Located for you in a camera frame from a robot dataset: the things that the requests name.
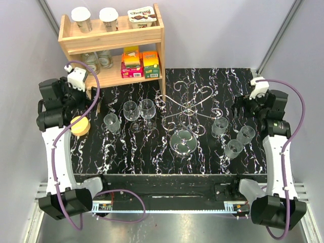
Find clear stemmed wine glass left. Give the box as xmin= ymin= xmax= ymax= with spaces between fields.
xmin=123 ymin=101 xmax=143 ymax=133

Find right white lidded cup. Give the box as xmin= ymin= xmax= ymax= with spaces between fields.
xmin=99 ymin=7 xmax=118 ymax=32

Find ribbed goblet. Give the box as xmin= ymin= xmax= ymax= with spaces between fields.
xmin=224 ymin=139 xmax=243 ymax=159
xmin=104 ymin=113 xmax=120 ymax=134
xmin=212 ymin=117 xmax=228 ymax=137
xmin=236 ymin=126 xmax=256 ymax=145

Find green Scrub Daddy box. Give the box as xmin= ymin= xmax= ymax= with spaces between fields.
xmin=142 ymin=51 xmax=160 ymax=79

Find clear stemmed wine glass right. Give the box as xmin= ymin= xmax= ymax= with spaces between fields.
xmin=139 ymin=99 xmax=156 ymax=131

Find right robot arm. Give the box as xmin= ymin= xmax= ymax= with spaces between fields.
xmin=230 ymin=90 xmax=307 ymax=230

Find clear stemmed wine glass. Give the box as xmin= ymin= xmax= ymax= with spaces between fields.
xmin=123 ymin=101 xmax=143 ymax=133
xmin=139 ymin=99 xmax=156 ymax=131

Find wooden two-tier shelf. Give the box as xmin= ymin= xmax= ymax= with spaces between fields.
xmin=58 ymin=3 xmax=167 ymax=113

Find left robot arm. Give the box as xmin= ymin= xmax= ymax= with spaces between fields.
xmin=36 ymin=77 xmax=110 ymax=220

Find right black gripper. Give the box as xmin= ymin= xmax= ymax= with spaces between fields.
xmin=230 ymin=90 xmax=269 ymax=120

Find right clear glass bottle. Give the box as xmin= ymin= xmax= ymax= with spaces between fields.
xmin=97 ymin=50 xmax=113 ymax=69

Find clear glass bottle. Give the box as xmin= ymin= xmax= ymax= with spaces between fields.
xmin=81 ymin=52 xmax=100 ymax=74
xmin=97 ymin=50 xmax=113 ymax=69

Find Chobani yogurt tub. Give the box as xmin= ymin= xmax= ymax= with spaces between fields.
xmin=128 ymin=6 xmax=157 ymax=29

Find round yellow wooden coaster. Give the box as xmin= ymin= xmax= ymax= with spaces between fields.
xmin=70 ymin=116 xmax=91 ymax=137

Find white lidded cup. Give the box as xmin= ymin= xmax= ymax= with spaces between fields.
xmin=99 ymin=7 xmax=118 ymax=32
xmin=71 ymin=7 xmax=92 ymax=33

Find chrome wine glass rack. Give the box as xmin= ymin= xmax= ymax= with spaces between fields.
xmin=155 ymin=80 xmax=223 ymax=157

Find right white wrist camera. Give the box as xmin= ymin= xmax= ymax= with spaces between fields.
xmin=249 ymin=76 xmax=269 ymax=100

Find left white lidded cup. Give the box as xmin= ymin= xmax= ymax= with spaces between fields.
xmin=71 ymin=7 xmax=92 ymax=33

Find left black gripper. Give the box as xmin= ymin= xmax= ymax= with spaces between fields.
xmin=61 ymin=76 xmax=100 ymax=112

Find left clear glass bottle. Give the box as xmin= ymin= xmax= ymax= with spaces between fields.
xmin=81 ymin=52 xmax=100 ymax=74

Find pink sponge box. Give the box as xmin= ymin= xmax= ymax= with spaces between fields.
xmin=120 ymin=46 xmax=143 ymax=78

